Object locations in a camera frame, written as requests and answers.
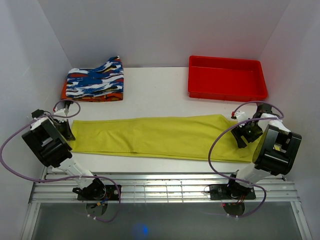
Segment red plastic tray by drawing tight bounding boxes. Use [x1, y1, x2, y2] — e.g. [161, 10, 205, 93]
[187, 55, 268, 102]

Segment yellow-green trousers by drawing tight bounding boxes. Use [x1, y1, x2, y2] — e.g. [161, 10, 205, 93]
[69, 114, 258, 163]

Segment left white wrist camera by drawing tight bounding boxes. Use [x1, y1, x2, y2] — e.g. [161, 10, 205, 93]
[53, 107, 69, 119]

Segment purple cable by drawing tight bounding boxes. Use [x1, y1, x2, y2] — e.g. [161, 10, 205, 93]
[0, 99, 122, 224]
[199, 100, 285, 218]

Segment folded multicolour patterned trousers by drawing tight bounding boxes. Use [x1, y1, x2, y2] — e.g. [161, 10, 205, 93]
[61, 56, 124, 102]

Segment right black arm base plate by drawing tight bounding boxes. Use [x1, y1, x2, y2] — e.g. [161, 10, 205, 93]
[209, 184, 256, 200]

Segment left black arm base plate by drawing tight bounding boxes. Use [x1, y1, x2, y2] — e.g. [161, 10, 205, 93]
[72, 184, 122, 202]

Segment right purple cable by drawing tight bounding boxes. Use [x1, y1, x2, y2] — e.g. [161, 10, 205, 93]
[199, 100, 285, 218]

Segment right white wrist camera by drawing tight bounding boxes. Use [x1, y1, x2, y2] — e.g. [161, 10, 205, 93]
[231, 110, 250, 128]

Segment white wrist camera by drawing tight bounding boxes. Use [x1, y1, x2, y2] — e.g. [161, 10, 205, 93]
[53, 107, 69, 119]
[231, 110, 250, 128]

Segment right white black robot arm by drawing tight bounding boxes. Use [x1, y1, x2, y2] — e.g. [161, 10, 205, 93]
[225, 101, 302, 199]

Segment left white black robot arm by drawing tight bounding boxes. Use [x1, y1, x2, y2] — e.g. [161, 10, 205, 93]
[22, 108, 107, 200]

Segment aluminium rail frame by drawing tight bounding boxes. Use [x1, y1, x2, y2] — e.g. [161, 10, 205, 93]
[19, 99, 313, 240]

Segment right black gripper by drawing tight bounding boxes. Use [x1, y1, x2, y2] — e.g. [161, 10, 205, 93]
[231, 118, 264, 149]

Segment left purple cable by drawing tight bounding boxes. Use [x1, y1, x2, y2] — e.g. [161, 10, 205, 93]
[0, 99, 122, 224]

